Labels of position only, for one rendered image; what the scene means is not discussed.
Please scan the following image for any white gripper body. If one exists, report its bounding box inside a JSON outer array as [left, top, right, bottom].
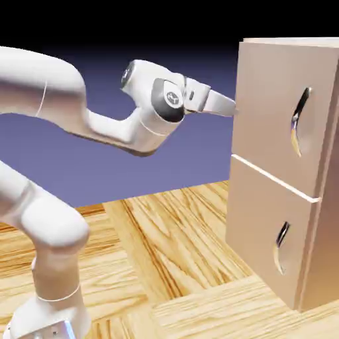
[[203, 87, 239, 117]]

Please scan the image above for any large cabinet door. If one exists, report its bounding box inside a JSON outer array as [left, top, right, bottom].
[[232, 41, 339, 198]]

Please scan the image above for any small cabinet door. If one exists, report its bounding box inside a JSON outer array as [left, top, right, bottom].
[[225, 156, 320, 311]]

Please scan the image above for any light wood cabinet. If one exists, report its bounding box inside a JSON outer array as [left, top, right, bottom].
[[225, 37, 339, 313]]

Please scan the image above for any long curved metal handle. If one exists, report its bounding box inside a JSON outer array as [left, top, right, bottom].
[[290, 86, 312, 158]]

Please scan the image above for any short curved metal handle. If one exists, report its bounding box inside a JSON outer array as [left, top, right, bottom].
[[273, 221, 291, 275]]

